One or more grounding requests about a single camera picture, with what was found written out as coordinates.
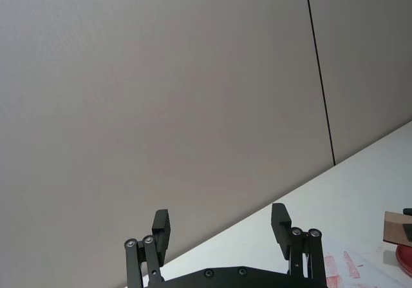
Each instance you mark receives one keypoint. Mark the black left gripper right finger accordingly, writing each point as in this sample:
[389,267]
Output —
[280,233]

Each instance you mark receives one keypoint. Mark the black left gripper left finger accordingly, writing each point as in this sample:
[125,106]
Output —
[160,236]

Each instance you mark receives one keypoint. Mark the white table cloth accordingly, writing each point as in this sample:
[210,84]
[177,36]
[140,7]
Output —
[338,210]

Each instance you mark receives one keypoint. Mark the brown cardboard block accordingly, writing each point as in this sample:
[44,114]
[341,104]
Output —
[393,228]

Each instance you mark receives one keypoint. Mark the red round disc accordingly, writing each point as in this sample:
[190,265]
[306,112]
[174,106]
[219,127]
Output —
[405,256]

